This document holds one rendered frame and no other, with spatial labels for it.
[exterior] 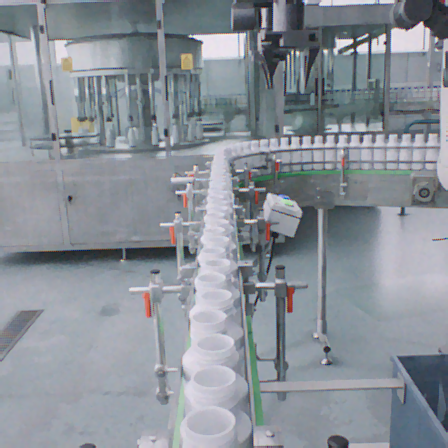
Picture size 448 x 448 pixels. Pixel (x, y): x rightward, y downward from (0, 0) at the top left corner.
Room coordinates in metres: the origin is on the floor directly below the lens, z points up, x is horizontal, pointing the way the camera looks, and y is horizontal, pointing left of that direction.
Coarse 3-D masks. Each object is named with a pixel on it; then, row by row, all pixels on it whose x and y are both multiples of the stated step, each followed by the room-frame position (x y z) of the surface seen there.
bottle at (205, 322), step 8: (200, 312) 0.52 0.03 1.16; (208, 312) 0.52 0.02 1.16; (216, 312) 0.52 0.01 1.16; (192, 320) 0.50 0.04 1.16; (200, 320) 0.52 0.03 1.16; (208, 320) 0.52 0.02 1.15; (216, 320) 0.52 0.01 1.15; (224, 320) 0.50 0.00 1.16; (192, 328) 0.50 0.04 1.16; (200, 328) 0.49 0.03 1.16; (208, 328) 0.49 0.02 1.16; (216, 328) 0.49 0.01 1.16; (224, 328) 0.50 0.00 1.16; (192, 336) 0.50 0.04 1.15; (200, 336) 0.49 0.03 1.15; (192, 344) 0.50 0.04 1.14; (192, 352) 0.50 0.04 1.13; (184, 360) 0.50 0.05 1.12; (192, 360) 0.49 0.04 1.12; (184, 368) 0.49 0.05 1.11; (192, 368) 0.48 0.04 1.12; (184, 376) 0.50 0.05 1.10; (184, 384) 0.50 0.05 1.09; (184, 392) 0.50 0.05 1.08
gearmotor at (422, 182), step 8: (416, 176) 2.39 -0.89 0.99; (424, 176) 2.38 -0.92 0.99; (432, 176) 2.37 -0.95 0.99; (416, 184) 2.39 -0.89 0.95; (424, 184) 2.37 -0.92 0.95; (432, 184) 2.37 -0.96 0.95; (440, 184) 2.35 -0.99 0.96; (416, 192) 2.38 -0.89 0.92; (424, 192) 2.37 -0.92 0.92; (432, 192) 2.35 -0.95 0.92; (416, 200) 2.39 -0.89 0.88; (424, 200) 2.36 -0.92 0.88; (432, 200) 2.36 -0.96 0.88; (432, 240) 2.48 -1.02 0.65
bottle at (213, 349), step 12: (204, 336) 0.46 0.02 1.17; (216, 336) 0.46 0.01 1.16; (228, 336) 0.46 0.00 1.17; (204, 348) 0.46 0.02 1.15; (216, 348) 0.46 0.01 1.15; (228, 348) 0.43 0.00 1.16; (204, 360) 0.43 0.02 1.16; (216, 360) 0.43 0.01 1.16; (228, 360) 0.43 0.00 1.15; (240, 384) 0.44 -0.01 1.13; (240, 396) 0.43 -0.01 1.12; (192, 408) 0.43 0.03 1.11; (240, 408) 0.42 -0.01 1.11
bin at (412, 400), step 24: (408, 360) 0.81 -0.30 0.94; (432, 360) 0.81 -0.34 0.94; (264, 384) 0.76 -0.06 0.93; (288, 384) 0.76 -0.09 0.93; (312, 384) 0.76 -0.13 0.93; (336, 384) 0.75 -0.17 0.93; (360, 384) 0.75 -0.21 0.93; (384, 384) 0.75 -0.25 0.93; (408, 384) 0.72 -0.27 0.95; (432, 384) 0.81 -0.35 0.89; (408, 408) 0.73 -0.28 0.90; (432, 408) 0.81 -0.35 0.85; (408, 432) 0.72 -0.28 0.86; (432, 432) 0.63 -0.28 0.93
